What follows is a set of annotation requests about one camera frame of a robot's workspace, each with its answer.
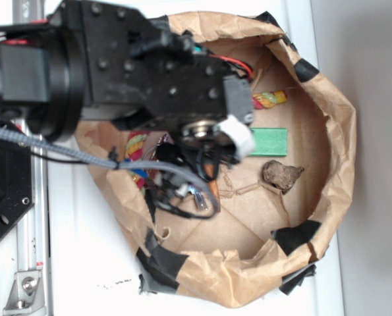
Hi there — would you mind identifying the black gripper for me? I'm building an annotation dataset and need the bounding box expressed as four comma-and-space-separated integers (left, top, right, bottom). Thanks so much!
49, 1, 255, 157

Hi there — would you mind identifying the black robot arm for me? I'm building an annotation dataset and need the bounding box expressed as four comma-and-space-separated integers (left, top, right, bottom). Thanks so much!
0, 1, 255, 161

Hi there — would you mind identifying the green rectangular block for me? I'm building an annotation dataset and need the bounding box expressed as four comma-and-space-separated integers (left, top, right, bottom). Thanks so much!
250, 128, 288, 157

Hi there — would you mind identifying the grey brown rock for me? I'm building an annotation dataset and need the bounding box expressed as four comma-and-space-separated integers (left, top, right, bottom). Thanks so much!
262, 160, 304, 195

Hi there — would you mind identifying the brown paper bag bowl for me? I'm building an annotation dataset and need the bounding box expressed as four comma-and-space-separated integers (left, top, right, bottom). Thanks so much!
89, 11, 356, 308

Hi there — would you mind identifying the multicolour twisted rope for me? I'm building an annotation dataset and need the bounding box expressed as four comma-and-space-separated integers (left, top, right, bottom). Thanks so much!
125, 90, 288, 192

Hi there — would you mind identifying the grey braided cable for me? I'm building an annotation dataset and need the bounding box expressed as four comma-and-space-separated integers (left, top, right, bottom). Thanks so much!
0, 122, 221, 213

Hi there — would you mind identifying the silver key bunch on ring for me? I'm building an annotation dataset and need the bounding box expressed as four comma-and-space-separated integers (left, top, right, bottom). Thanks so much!
144, 134, 213, 213

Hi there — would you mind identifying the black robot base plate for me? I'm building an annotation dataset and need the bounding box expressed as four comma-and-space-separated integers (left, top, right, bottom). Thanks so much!
0, 140, 34, 241

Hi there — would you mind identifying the metal corner bracket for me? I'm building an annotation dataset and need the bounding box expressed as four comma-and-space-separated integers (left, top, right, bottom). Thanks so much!
3, 270, 47, 315

